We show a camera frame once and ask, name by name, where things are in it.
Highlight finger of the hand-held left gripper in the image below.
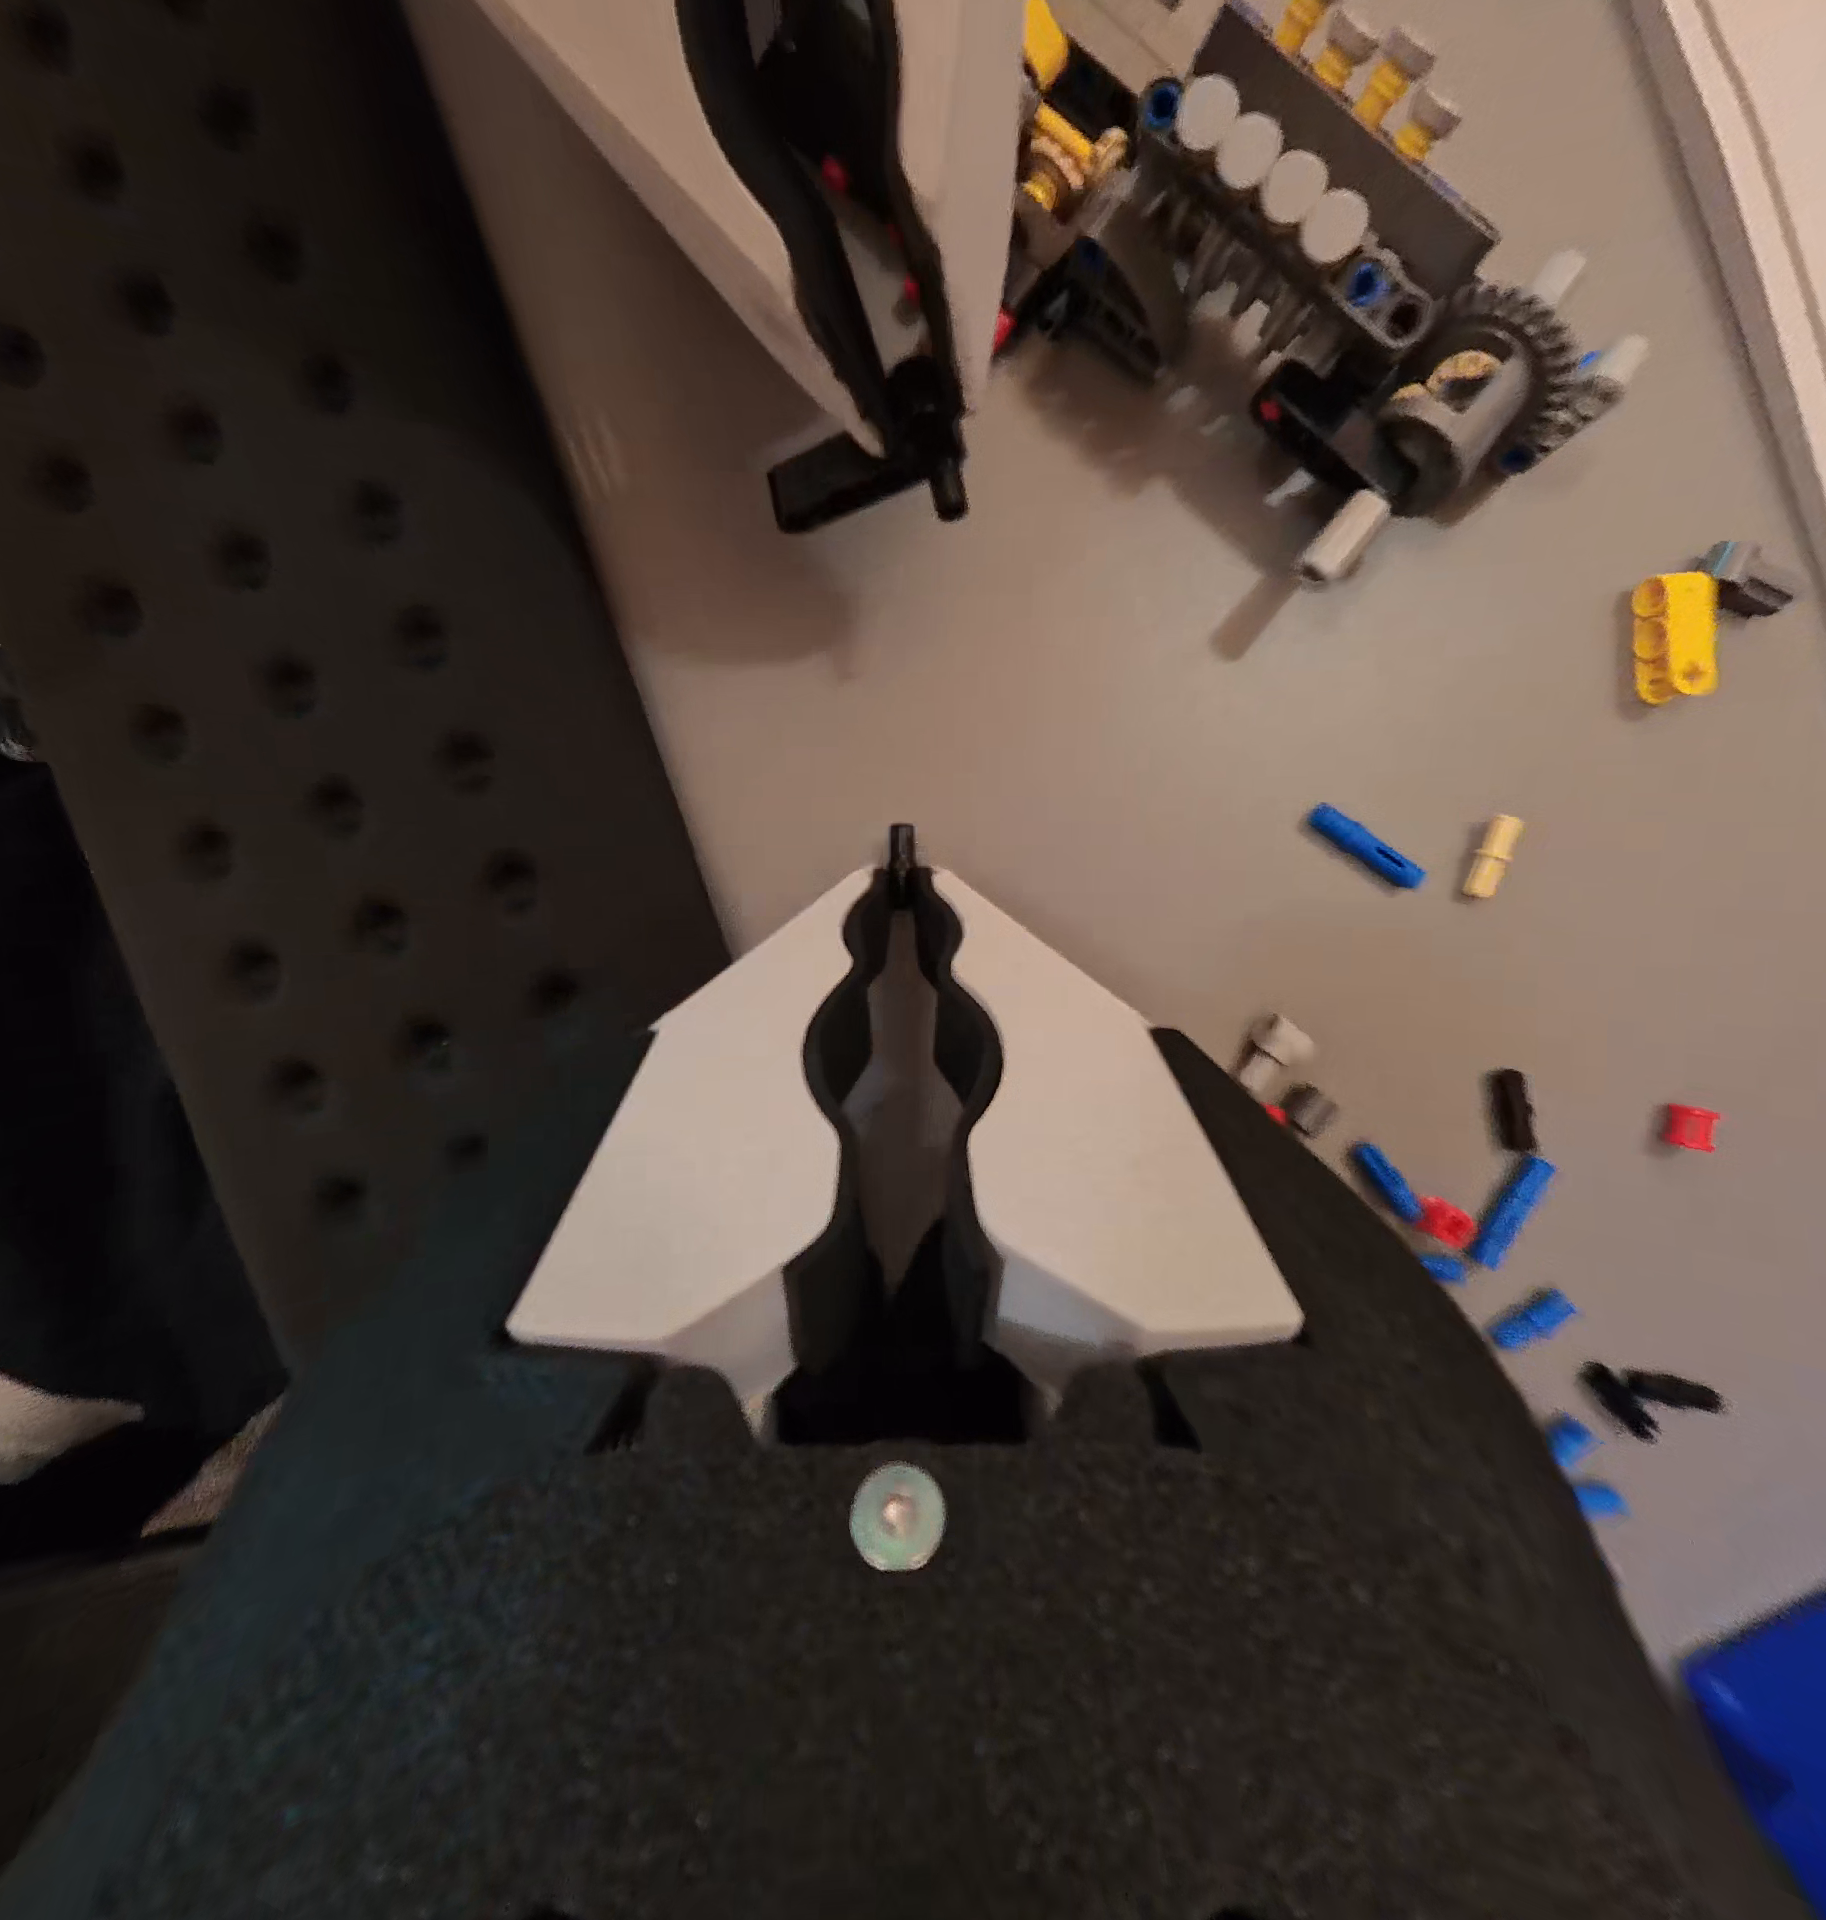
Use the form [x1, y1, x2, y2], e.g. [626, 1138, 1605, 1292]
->
[837, 0, 1030, 417]
[469, 0, 893, 454]

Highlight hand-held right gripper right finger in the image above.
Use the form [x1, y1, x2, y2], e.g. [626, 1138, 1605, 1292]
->
[898, 867, 1307, 1445]

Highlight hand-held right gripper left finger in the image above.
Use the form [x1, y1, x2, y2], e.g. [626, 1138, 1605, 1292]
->
[510, 867, 893, 1445]

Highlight lego car chassis assembly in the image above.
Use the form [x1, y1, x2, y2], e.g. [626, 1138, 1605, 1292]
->
[993, 0, 1651, 592]

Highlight white lego instruction booklet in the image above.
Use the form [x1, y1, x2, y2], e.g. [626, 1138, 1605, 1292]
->
[1623, 0, 1826, 676]

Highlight dark grey lego elbow connector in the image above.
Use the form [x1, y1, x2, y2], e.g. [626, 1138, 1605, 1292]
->
[1700, 540, 1805, 622]

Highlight scattered loose lego pieces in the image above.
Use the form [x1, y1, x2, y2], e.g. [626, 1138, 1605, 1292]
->
[1237, 1013, 1726, 1527]

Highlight blue lego pin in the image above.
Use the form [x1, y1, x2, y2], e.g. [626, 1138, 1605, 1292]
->
[1307, 801, 1428, 892]

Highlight yellow lego connector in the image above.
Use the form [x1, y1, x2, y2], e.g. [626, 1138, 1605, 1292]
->
[1629, 568, 1722, 708]

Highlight blue plastic bin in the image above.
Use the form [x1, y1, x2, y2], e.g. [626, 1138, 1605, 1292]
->
[1678, 1567, 1826, 1920]

